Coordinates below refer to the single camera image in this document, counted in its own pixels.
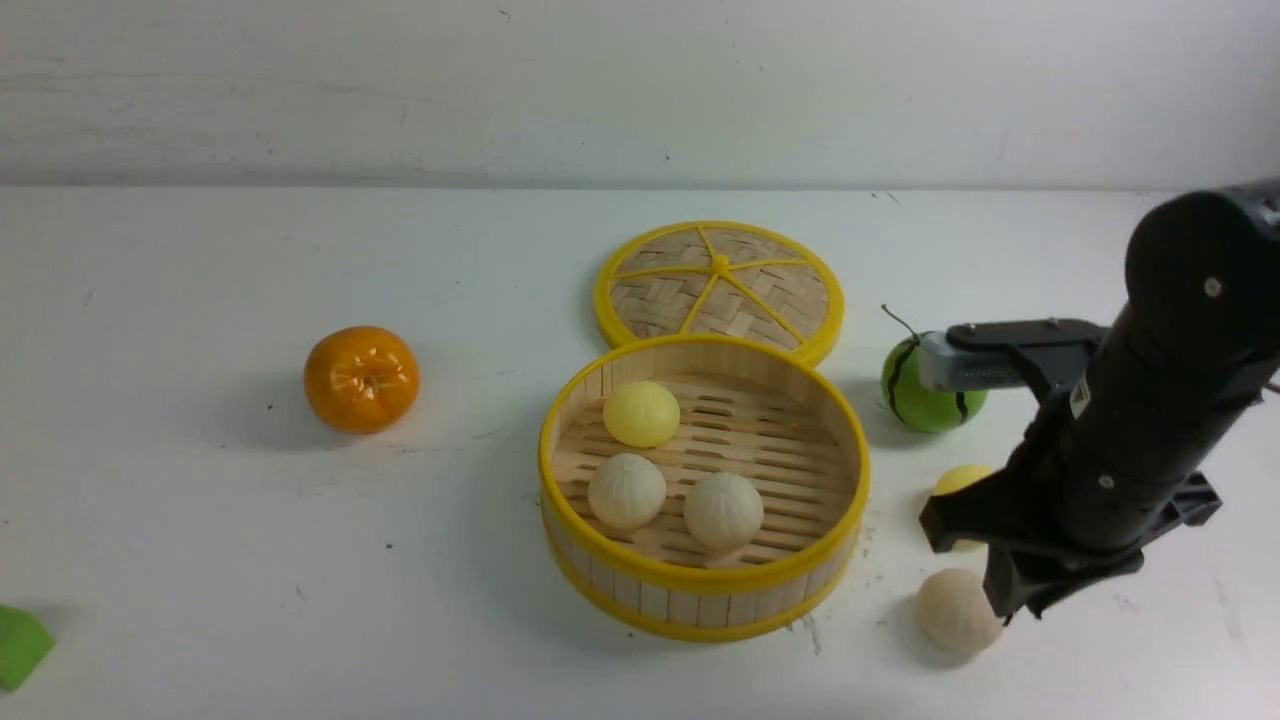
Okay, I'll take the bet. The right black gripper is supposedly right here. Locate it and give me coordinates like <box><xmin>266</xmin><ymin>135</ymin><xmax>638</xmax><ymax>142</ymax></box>
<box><xmin>919</xmin><ymin>331</ymin><xmax>1222</xmax><ymax>623</ymax></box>

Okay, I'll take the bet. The white toy bun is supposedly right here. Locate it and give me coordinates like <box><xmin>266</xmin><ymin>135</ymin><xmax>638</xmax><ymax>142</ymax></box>
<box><xmin>915</xmin><ymin>568</ymin><xmax>1004</xmax><ymax>660</ymax></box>
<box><xmin>588</xmin><ymin>454</ymin><xmax>667</xmax><ymax>530</ymax></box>
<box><xmin>684</xmin><ymin>471</ymin><xmax>765</xmax><ymax>553</ymax></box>

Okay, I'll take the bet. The yellow toy bun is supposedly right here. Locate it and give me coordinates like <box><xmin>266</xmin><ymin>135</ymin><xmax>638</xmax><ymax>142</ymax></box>
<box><xmin>602</xmin><ymin>380</ymin><xmax>681</xmax><ymax>448</ymax></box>
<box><xmin>931</xmin><ymin>464</ymin><xmax>995</xmax><ymax>553</ymax></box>

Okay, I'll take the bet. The white toy bun front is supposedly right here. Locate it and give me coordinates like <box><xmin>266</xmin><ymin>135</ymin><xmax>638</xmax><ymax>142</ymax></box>
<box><xmin>684</xmin><ymin>471</ymin><xmax>765</xmax><ymax>553</ymax></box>

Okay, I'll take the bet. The right black silver robot arm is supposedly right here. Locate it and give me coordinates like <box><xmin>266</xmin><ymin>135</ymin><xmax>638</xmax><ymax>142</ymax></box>
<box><xmin>919</xmin><ymin>179</ymin><xmax>1279</xmax><ymax>620</ymax></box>

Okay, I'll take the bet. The bamboo steamer tray yellow rim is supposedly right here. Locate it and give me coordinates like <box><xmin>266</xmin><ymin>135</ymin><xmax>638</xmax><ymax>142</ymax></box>
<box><xmin>538</xmin><ymin>334</ymin><xmax>870</xmax><ymax>642</ymax></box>

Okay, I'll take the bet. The woven bamboo steamer lid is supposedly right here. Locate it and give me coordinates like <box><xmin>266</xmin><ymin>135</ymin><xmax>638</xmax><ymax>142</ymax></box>
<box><xmin>591</xmin><ymin>220</ymin><xmax>845</xmax><ymax>366</ymax></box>

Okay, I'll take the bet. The toy watermelon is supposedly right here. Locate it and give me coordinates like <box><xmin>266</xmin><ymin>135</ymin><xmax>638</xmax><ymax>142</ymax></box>
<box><xmin>879</xmin><ymin>304</ymin><xmax>989</xmax><ymax>434</ymax></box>

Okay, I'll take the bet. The orange toy tangerine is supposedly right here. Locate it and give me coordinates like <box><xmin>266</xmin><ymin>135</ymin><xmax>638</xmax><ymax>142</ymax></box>
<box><xmin>303</xmin><ymin>325</ymin><xmax>422</xmax><ymax>434</ymax></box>

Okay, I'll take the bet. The green foam cube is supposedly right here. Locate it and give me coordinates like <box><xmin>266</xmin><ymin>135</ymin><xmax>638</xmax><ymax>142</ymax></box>
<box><xmin>0</xmin><ymin>603</ymin><xmax>56</xmax><ymax>692</ymax></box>

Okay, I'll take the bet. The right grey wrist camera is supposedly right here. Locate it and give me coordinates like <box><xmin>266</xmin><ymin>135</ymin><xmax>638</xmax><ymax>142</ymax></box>
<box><xmin>918</xmin><ymin>318</ymin><xmax>1110</xmax><ymax>400</ymax></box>

